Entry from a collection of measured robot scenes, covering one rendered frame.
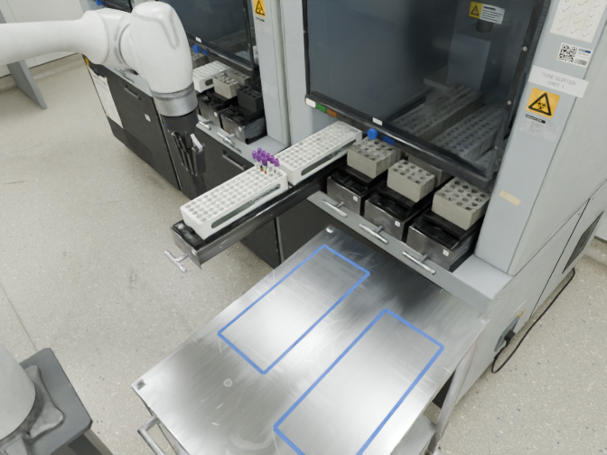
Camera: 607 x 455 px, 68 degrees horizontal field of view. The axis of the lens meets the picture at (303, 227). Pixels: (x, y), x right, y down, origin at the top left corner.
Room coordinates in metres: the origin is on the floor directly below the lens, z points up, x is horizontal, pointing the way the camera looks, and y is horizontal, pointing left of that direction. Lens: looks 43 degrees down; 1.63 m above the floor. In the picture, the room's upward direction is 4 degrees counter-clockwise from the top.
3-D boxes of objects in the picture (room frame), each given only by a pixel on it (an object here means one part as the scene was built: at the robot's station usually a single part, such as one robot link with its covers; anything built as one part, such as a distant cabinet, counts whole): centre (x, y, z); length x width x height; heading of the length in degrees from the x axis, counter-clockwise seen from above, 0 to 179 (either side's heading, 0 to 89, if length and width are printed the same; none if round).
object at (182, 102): (0.91, 0.26, 1.18); 0.09 x 0.09 x 0.06
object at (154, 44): (0.92, 0.27, 1.29); 0.13 x 0.11 x 0.16; 46
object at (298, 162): (1.18, -0.06, 0.83); 0.30 x 0.10 x 0.06; 130
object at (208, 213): (0.98, 0.18, 0.83); 0.30 x 0.10 x 0.06; 130
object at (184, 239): (1.06, 0.08, 0.78); 0.73 x 0.14 x 0.09; 130
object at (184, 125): (0.91, 0.26, 1.11); 0.08 x 0.07 x 0.09; 40
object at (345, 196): (1.24, -0.37, 0.78); 0.73 x 0.14 x 0.09; 130
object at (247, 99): (1.51, 0.17, 0.85); 0.12 x 0.02 x 0.06; 40
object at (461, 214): (0.85, -0.38, 0.85); 0.12 x 0.02 x 0.06; 39
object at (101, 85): (2.48, 1.11, 0.43); 0.27 x 0.02 x 0.36; 40
